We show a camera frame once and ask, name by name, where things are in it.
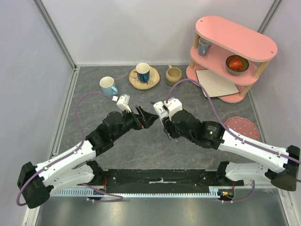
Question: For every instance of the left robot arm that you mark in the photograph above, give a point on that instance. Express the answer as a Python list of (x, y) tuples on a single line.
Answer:
[(76, 165)]

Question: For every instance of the beige floral plate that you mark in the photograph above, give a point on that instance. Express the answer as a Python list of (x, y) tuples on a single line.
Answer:
[(154, 78)]

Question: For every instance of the orange cup in bowl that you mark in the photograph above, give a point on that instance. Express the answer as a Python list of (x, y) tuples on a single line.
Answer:
[(235, 64)]

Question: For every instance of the pink dotted plate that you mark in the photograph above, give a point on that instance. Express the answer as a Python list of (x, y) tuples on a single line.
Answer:
[(243, 126)]

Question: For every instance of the white square board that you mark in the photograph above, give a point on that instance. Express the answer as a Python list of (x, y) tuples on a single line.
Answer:
[(215, 85)]

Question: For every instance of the grey patterned bowl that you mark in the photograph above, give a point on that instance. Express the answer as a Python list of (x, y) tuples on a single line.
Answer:
[(244, 61)]

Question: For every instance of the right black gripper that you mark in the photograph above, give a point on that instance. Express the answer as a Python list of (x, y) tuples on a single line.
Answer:
[(167, 125)]

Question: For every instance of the grey cable duct rail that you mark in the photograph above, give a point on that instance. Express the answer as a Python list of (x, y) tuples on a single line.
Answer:
[(85, 192)]

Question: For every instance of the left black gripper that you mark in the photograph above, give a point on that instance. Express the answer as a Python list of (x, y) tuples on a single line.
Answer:
[(144, 120)]

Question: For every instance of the light blue mug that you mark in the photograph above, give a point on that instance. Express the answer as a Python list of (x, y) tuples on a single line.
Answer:
[(108, 86)]

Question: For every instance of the dark blue mug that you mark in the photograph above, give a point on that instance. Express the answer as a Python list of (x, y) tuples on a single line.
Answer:
[(143, 72)]

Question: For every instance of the beige ceramic mug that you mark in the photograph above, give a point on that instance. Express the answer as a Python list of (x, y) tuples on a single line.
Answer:
[(173, 75)]

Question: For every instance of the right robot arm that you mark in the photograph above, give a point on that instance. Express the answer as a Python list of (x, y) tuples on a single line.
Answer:
[(278, 165)]

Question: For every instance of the pink three-tier shelf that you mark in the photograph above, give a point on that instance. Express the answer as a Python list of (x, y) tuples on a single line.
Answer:
[(229, 38)]

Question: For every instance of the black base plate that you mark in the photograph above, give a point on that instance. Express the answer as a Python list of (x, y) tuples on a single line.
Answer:
[(160, 180)]

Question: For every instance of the grey-blue mug on shelf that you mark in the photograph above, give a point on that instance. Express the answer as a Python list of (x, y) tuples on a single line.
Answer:
[(203, 46)]

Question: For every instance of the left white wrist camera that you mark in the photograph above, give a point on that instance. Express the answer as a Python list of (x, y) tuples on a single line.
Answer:
[(122, 103)]

